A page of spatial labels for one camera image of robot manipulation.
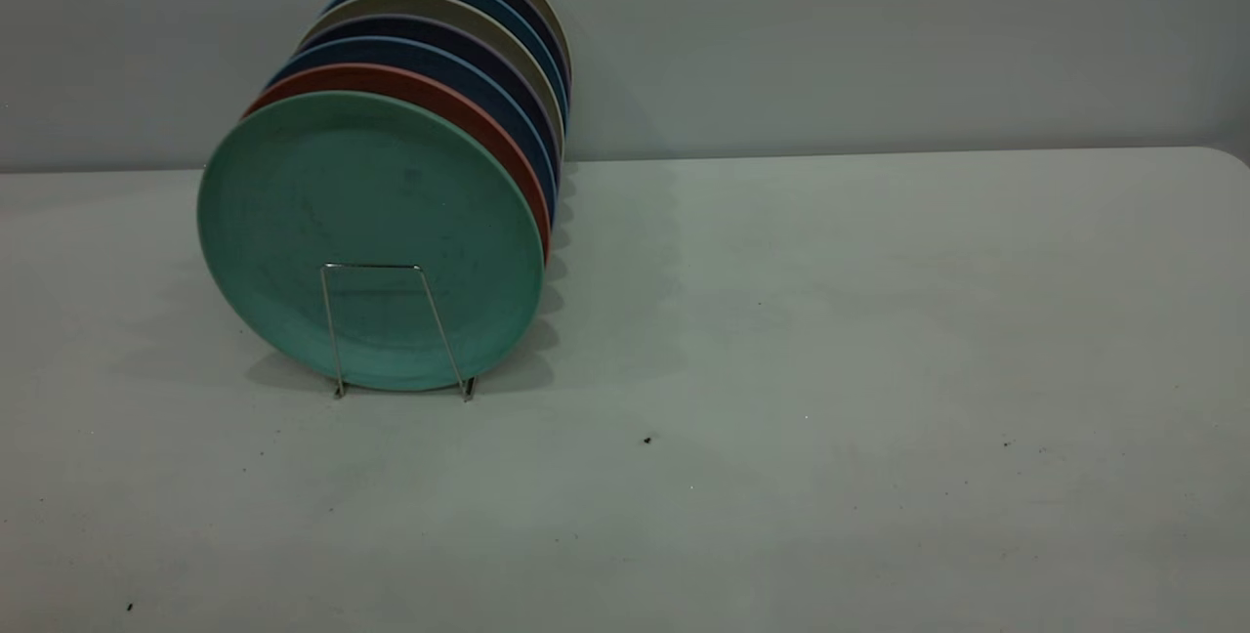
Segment metal wire plate rack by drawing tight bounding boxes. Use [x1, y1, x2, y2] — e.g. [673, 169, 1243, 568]
[318, 262, 478, 402]

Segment green round plate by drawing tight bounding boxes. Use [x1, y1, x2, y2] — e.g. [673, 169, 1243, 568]
[196, 91, 546, 393]

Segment red round plate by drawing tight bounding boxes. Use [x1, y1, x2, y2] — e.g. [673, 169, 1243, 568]
[241, 63, 554, 265]

